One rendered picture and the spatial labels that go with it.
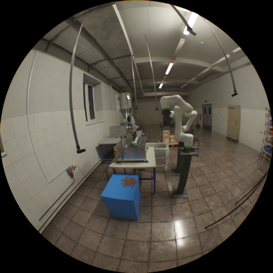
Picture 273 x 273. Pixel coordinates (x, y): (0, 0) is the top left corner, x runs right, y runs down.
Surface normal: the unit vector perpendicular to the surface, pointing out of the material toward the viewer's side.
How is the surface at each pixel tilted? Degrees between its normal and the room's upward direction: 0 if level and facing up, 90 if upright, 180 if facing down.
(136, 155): 90
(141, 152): 90
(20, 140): 90
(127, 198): 0
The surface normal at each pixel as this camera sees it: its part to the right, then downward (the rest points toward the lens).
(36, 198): 0.99, -0.06
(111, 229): -0.10, -0.97
